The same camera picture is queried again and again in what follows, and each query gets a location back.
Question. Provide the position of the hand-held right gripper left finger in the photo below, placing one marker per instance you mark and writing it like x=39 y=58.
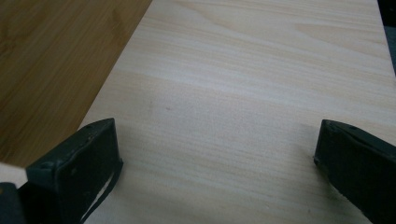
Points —
x=84 y=161

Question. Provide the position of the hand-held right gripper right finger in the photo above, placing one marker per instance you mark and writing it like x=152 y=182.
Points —
x=358 y=168

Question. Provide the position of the brown wooden board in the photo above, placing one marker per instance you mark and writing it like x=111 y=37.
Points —
x=53 y=62

